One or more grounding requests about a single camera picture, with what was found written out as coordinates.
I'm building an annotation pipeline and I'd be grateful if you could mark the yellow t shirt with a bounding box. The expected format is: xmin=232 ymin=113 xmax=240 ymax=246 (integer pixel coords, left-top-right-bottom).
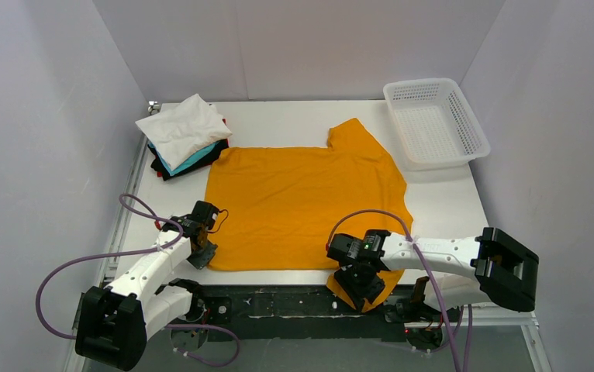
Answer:
xmin=204 ymin=118 xmax=414 ymax=314

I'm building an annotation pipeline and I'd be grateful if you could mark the black folded t shirt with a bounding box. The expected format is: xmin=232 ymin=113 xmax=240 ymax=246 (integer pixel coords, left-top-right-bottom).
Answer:
xmin=147 ymin=138 xmax=230 ymax=181

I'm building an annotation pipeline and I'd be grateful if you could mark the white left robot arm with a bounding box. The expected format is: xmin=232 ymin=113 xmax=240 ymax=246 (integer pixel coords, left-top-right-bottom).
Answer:
xmin=75 ymin=201 xmax=220 ymax=371

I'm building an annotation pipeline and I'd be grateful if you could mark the aluminium table frame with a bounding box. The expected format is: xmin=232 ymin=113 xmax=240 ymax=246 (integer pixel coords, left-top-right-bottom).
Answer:
xmin=63 ymin=101 xmax=162 ymax=372

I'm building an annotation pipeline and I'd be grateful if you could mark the white plastic basket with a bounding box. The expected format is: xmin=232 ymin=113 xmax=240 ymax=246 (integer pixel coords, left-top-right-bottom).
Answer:
xmin=383 ymin=77 xmax=491 ymax=171

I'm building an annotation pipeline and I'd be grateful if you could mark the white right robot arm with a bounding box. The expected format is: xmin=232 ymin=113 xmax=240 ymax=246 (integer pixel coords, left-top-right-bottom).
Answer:
xmin=327 ymin=227 xmax=539 ymax=312

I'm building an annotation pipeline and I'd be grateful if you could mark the white folded t shirt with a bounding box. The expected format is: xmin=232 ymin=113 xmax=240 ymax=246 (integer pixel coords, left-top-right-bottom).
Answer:
xmin=136 ymin=94 xmax=232 ymax=171

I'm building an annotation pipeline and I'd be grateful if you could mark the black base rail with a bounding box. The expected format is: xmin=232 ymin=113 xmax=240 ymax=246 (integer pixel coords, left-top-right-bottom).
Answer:
xmin=96 ymin=284 xmax=462 ymax=343

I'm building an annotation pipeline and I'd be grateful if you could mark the cyan folded t shirt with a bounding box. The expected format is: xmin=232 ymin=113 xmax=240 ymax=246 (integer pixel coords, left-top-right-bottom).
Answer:
xmin=147 ymin=139 xmax=221 ymax=177

